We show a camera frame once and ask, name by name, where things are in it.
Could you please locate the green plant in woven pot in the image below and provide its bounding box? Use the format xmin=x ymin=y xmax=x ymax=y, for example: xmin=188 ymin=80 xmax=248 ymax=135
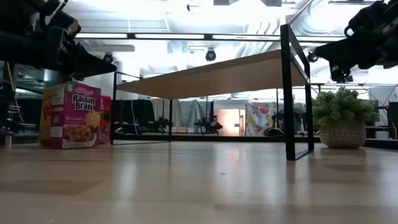
xmin=312 ymin=86 xmax=381 ymax=149

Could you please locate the purple Raisin Bran cereal box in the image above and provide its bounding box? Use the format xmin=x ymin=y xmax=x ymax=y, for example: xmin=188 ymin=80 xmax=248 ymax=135
xmin=50 ymin=81 xmax=103 ymax=149

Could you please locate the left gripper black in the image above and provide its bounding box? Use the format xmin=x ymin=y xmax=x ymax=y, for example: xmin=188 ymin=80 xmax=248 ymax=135
xmin=0 ymin=18 xmax=118 ymax=83

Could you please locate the wooden shelf with black frame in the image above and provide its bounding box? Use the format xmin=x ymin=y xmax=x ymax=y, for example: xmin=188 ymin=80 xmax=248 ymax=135
xmin=110 ymin=24 xmax=315 ymax=161

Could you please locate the grey draped cloth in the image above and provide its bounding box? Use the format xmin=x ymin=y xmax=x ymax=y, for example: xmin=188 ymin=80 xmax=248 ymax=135
xmin=178 ymin=99 xmax=208 ymax=128

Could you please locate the colourful floral cloth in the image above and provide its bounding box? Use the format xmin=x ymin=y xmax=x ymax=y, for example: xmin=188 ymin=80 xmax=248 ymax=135
xmin=244 ymin=101 xmax=278 ymax=137

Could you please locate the silver metal cylinder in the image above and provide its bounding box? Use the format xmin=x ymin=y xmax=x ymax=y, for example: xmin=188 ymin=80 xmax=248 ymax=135
xmin=0 ymin=126 xmax=14 ymax=151

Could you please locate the linear ceiling light strip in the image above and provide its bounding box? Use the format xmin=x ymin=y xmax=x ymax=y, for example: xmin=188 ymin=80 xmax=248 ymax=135
xmin=74 ymin=32 xmax=348 ymax=42

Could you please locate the black metal rig frame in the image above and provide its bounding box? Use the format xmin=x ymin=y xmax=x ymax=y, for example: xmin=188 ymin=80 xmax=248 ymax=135
xmin=110 ymin=133 xmax=398 ymax=149

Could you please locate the red cereal box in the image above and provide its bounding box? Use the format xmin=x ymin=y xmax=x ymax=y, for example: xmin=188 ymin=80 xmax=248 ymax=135
xmin=98 ymin=95 xmax=112 ymax=146

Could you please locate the yellow cereal box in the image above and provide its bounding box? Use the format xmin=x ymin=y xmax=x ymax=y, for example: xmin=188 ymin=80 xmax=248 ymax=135
xmin=39 ymin=88 xmax=54 ymax=147

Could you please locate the white draped cloth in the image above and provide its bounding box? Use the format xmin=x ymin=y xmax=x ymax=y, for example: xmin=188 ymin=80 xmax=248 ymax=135
xmin=151 ymin=98 xmax=180 ymax=128

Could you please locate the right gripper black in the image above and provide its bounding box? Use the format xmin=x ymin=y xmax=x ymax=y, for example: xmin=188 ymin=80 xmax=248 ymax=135
xmin=313 ymin=0 xmax=398 ymax=84

